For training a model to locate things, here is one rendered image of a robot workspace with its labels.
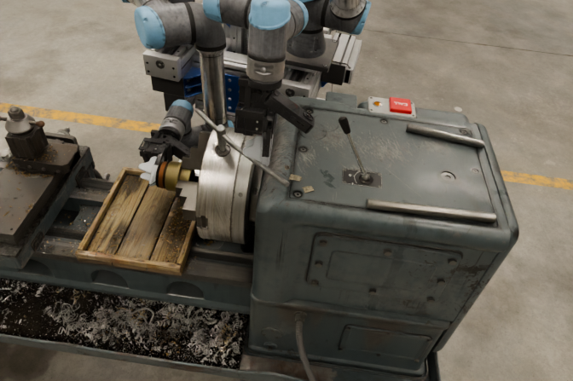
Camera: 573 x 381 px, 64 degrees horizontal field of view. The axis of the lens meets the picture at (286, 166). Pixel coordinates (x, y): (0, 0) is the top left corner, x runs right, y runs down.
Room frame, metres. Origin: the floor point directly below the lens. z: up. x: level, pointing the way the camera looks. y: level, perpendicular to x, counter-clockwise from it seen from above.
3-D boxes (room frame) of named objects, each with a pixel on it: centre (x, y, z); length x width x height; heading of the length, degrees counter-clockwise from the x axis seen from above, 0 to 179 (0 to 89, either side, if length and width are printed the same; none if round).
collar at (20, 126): (0.99, 0.78, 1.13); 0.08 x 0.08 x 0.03
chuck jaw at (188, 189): (0.79, 0.23, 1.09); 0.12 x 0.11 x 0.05; 177
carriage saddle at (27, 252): (0.91, 0.83, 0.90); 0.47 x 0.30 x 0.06; 177
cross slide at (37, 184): (0.92, 0.78, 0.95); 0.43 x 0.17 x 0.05; 177
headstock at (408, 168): (0.88, -0.25, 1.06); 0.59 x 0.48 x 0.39; 87
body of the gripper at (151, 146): (1.00, 0.38, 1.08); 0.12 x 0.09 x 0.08; 177
